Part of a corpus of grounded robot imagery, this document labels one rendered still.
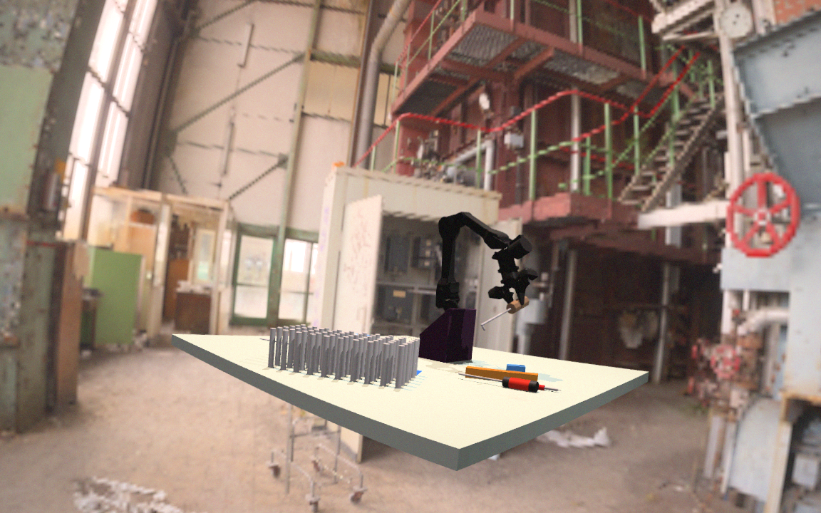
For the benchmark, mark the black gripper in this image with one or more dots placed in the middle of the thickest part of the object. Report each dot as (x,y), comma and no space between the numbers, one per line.
(512,278)

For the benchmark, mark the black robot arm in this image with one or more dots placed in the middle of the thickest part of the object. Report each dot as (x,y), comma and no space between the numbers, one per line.
(449,229)

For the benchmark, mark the red-handled screwdriver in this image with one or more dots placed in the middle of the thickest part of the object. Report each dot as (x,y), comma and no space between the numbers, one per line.
(509,382)

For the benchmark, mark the yellow flat bar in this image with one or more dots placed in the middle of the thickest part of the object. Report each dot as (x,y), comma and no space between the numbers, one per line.
(500,374)

